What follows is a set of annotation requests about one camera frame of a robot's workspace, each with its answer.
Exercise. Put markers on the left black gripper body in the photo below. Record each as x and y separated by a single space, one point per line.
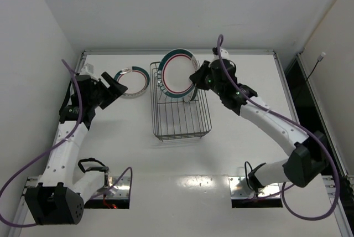
111 90

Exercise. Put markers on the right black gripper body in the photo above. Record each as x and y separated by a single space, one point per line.
199 73

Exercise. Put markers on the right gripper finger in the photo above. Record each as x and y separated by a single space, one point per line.
195 78
204 69

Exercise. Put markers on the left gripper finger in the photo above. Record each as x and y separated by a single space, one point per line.
117 90
113 84

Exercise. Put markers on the small teal patterned plate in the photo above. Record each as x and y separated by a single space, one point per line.
195 94

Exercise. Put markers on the green red rimmed plate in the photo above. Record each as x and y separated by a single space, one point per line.
174 71
135 78

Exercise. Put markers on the white grey rimmed plate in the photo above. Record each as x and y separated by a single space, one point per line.
188 98

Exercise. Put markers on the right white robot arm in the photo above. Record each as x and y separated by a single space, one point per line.
305 160

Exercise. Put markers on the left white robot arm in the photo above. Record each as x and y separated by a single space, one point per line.
57 199

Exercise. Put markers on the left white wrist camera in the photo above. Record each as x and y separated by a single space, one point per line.
87 69

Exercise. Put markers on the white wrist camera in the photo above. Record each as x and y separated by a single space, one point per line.
223 51
87 69

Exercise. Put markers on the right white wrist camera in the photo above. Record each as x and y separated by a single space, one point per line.
223 51

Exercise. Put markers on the metal wire dish rack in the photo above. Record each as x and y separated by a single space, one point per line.
172 119

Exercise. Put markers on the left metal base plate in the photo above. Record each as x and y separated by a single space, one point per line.
120 188

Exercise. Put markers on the metal base plate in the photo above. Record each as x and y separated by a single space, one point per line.
120 188
239 190

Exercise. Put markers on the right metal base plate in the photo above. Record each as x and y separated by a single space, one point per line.
239 190

